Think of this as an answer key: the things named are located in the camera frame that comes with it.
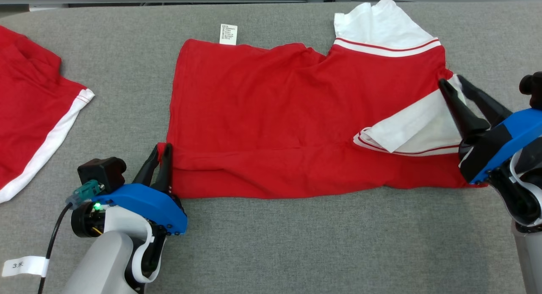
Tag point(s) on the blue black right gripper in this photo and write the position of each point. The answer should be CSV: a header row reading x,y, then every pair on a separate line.
x,y
499,141

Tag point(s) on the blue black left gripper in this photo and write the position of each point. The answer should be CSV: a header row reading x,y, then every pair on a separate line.
x,y
148,205

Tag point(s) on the red T-shirt white sleeves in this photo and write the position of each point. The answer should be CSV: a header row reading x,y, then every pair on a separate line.
x,y
275,116

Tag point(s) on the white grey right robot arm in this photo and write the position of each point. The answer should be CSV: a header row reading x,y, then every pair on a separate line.
x,y
529,251

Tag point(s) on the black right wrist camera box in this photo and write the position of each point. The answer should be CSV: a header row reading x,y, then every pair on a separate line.
x,y
532,86

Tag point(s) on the teal left camera connector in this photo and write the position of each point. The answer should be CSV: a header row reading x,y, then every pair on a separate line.
x,y
84,191

